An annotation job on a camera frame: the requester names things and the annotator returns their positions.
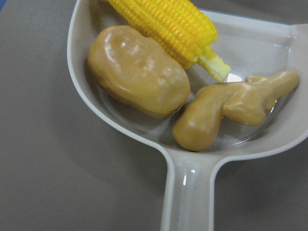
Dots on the tan toy ginger root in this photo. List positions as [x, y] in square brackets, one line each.
[246, 102]

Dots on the yellow toy corn cob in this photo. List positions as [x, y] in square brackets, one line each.
[180, 28]

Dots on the beige plastic dustpan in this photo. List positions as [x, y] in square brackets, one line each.
[250, 47]

